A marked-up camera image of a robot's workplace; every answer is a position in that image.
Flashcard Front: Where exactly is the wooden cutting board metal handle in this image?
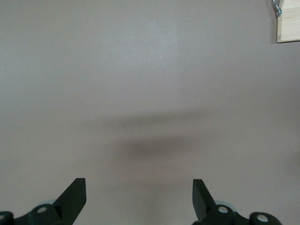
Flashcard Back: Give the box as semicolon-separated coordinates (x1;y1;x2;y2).
271;0;300;44

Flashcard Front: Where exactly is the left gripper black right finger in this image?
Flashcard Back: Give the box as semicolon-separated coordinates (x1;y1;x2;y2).
192;179;281;225

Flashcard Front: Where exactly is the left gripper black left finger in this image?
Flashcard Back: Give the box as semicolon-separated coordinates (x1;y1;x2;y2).
0;177;87;225

